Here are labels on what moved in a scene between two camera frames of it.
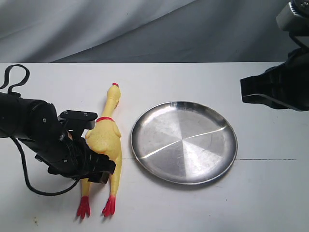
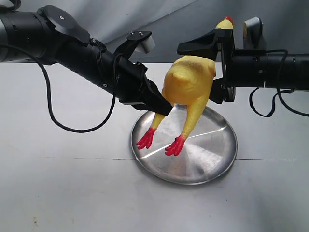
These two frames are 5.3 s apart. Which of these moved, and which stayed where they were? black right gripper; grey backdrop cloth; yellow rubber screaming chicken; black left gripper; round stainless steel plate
Moved: yellow rubber screaming chicken; black right gripper; black left gripper
Stayed: grey backdrop cloth; round stainless steel plate
